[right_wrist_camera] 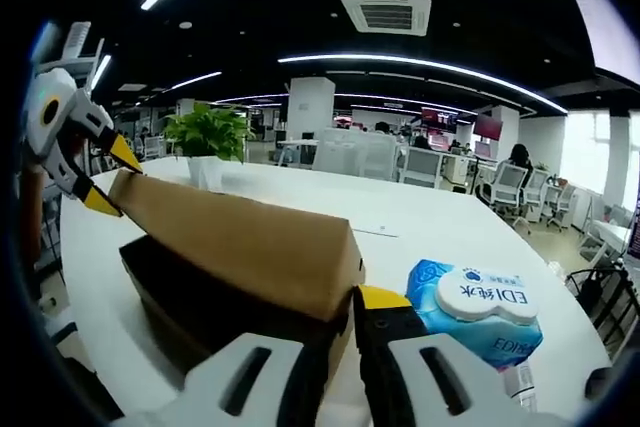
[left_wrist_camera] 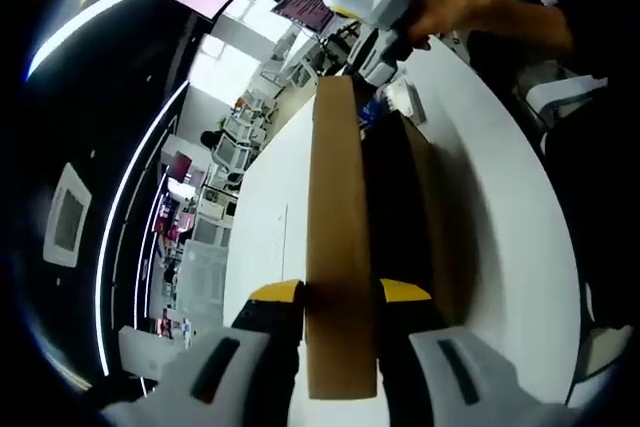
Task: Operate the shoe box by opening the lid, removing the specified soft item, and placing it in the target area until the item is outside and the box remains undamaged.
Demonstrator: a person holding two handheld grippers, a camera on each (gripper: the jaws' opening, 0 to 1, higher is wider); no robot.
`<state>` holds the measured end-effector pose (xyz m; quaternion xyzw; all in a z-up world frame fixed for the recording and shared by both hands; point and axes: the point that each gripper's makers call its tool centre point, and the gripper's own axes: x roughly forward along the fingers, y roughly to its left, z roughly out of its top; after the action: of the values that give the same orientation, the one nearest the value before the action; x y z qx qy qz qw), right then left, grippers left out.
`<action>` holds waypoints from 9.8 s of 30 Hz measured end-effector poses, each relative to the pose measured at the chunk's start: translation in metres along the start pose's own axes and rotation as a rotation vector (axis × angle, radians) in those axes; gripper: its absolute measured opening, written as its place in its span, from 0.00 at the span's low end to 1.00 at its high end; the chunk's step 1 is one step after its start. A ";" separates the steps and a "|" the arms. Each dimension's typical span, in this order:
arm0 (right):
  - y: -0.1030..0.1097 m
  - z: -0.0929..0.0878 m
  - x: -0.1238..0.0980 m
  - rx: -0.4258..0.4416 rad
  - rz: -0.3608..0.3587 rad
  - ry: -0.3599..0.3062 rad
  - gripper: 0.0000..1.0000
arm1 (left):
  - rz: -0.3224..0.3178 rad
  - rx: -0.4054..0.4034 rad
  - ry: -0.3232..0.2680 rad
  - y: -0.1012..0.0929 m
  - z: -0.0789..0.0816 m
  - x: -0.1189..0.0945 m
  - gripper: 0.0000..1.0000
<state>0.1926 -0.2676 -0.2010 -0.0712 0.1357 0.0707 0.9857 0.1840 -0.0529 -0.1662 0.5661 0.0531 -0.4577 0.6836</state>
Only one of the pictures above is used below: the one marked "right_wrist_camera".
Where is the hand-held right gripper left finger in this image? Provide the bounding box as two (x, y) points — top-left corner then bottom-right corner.
(184, 331), (329, 427)

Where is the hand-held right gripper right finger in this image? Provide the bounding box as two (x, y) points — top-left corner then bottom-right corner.
(352, 284), (532, 427)

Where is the blue soft wet wipes pack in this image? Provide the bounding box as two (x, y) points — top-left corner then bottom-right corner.
(405, 258), (544, 374)

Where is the brown cardboard shoe box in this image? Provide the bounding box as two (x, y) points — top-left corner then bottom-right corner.
(107, 169), (367, 394)

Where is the white slatted fixture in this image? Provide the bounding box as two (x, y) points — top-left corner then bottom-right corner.
(58, 20), (107, 76)

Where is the green plant in white pot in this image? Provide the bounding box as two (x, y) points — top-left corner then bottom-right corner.
(162, 101), (255, 184)

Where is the white mesh office chair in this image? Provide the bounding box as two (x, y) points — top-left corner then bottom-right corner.
(523, 168), (550, 224)
(492, 163), (532, 222)
(546, 183), (577, 234)
(398, 146), (445, 189)

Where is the translucent white partition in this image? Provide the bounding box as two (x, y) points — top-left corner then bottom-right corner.
(312, 126), (402, 182)

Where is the open laptop on stand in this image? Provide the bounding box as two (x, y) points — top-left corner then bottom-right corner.
(627, 196), (640, 261)

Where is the bright window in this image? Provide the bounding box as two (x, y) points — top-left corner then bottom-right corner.
(562, 111), (640, 198)

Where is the white ceiling air vent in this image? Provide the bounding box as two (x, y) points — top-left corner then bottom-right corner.
(340, 0), (433, 38)

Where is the black frame chair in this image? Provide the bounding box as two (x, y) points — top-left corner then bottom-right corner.
(564, 256), (640, 366)

